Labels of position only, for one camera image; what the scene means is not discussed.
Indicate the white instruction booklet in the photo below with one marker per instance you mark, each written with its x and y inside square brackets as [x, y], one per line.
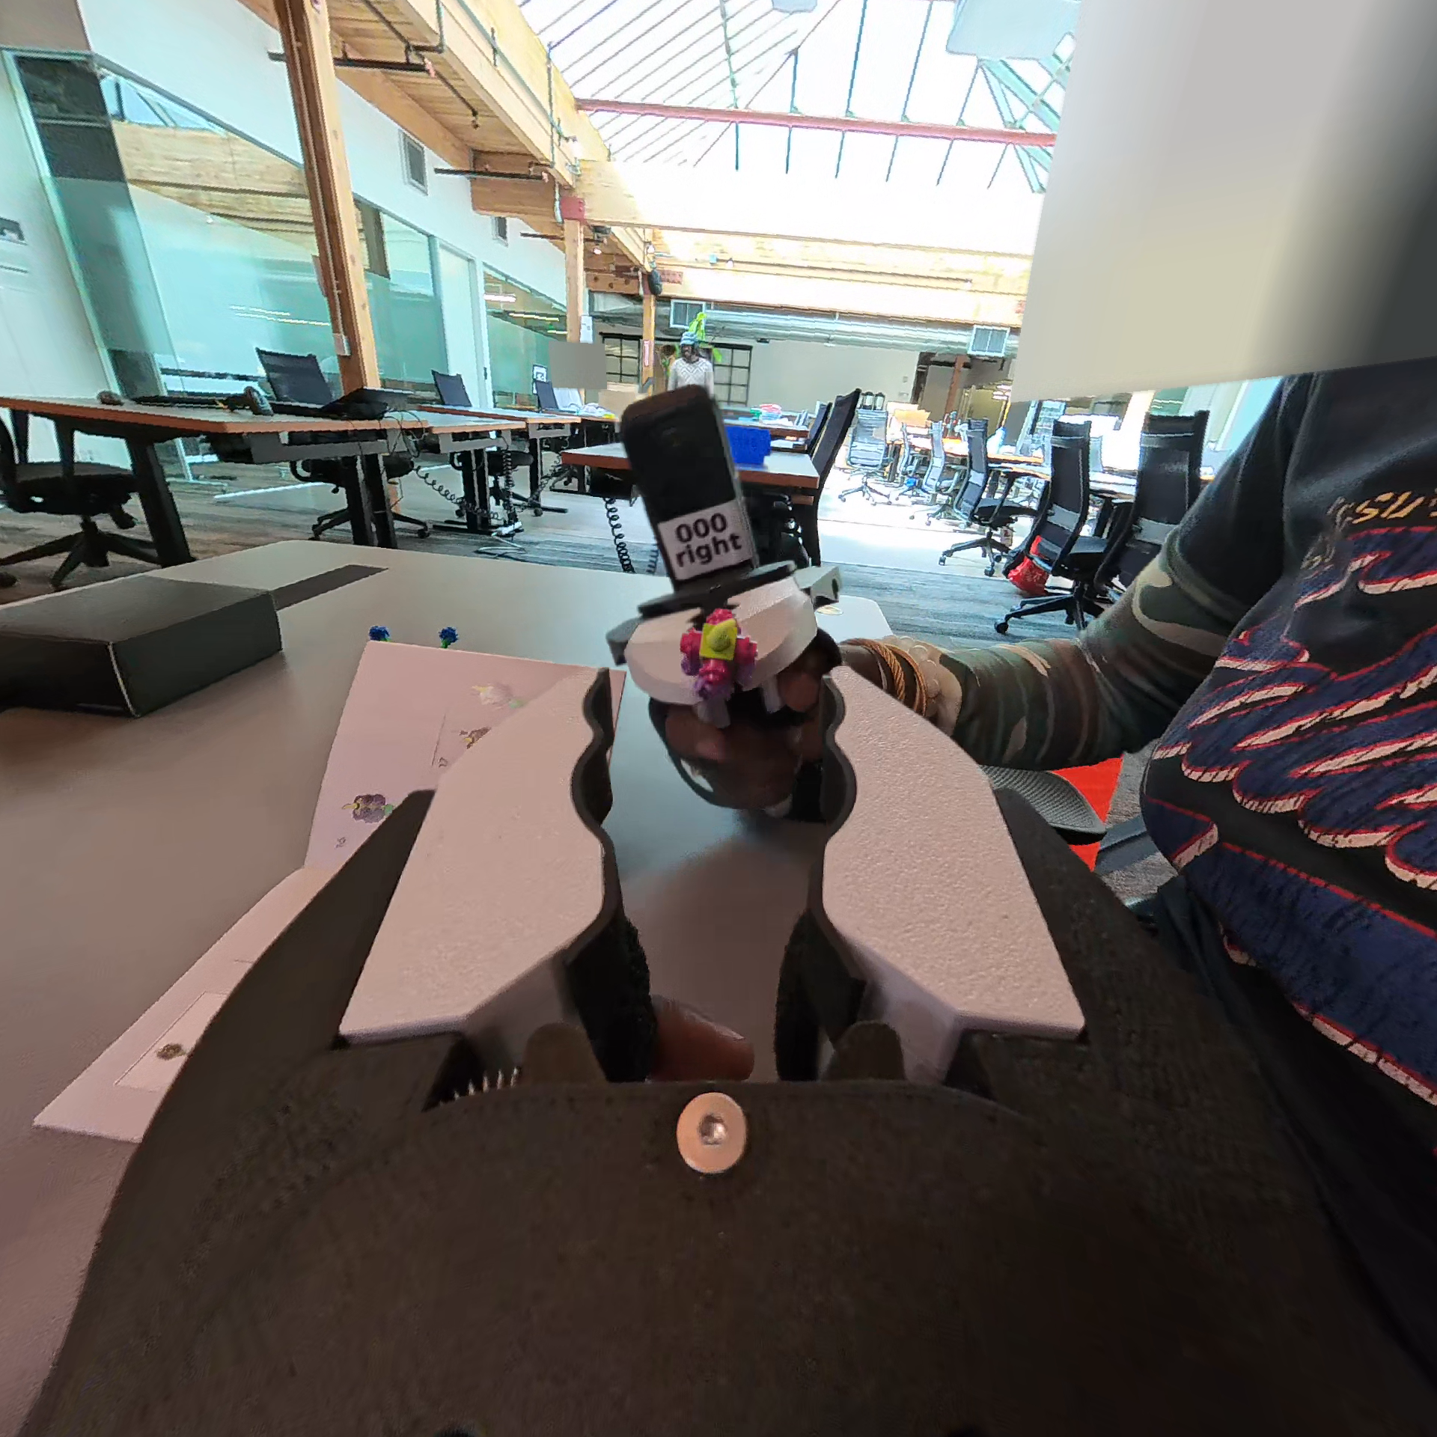
[428, 719]

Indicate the grey desk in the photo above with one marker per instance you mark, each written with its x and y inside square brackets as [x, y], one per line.
[180, 854]

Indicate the black chair armrest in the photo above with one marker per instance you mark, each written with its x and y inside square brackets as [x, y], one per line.
[1044, 803]

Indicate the small red flower brick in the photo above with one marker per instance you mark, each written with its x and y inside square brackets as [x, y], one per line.
[690, 647]

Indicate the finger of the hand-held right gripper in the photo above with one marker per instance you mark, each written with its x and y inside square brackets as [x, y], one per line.
[782, 641]
[663, 663]

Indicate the matte black box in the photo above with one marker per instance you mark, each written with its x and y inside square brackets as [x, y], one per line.
[136, 641]

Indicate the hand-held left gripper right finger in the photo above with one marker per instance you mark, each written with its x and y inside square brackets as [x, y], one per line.
[955, 899]

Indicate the wooden table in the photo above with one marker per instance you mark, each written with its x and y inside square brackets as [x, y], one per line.
[776, 473]
[225, 423]

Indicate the blue plastic crate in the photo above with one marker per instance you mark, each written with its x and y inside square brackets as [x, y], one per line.
[748, 444]

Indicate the orange traffic cone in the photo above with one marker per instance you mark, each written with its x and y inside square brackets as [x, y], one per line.
[1090, 788]

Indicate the person's right hand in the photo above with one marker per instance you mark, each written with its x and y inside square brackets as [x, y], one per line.
[753, 760]

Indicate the person's dark clothing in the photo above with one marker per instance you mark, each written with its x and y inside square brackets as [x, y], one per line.
[1302, 810]

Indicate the person's right forearm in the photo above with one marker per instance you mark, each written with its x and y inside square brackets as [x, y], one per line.
[1056, 675]

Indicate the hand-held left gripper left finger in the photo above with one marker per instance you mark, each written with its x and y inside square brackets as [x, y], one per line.
[473, 899]

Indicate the black office chair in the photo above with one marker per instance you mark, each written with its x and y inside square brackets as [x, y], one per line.
[1101, 505]
[57, 483]
[977, 483]
[338, 428]

